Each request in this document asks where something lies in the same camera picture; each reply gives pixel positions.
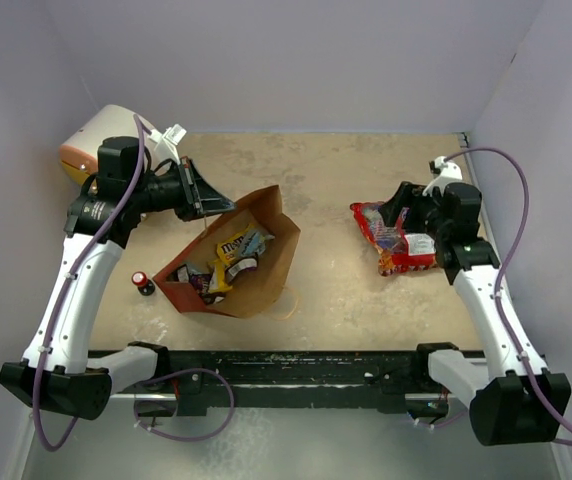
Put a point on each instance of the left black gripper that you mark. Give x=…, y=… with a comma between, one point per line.
x=197, y=194

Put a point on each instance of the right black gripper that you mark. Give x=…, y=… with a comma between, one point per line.
x=408, y=196

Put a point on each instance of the large red snack bag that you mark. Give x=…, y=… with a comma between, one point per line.
x=399, y=252

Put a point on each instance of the red brown paper bag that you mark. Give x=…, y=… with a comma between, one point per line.
x=254, y=292

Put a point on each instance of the silver blue candy wrapper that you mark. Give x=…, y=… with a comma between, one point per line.
x=254, y=243

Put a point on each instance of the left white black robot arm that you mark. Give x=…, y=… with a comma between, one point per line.
x=54, y=373

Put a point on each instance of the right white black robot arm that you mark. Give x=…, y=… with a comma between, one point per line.
x=513, y=397

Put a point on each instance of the dark candy packets in bag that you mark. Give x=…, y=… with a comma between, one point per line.
x=213, y=286

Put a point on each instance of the small red black bottle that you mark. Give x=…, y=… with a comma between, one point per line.
x=143, y=283

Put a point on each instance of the white cylindrical toy drawer cabinet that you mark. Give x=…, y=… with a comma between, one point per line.
x=78, y=154

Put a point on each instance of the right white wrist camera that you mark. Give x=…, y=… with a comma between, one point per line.
x=444, y=173

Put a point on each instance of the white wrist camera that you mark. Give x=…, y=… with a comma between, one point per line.
x=165, y=143
x=444, y=173

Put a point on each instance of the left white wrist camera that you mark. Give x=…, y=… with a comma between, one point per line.
x=165, y=143

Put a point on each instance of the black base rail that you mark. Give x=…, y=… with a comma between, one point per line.
x=388, y=382

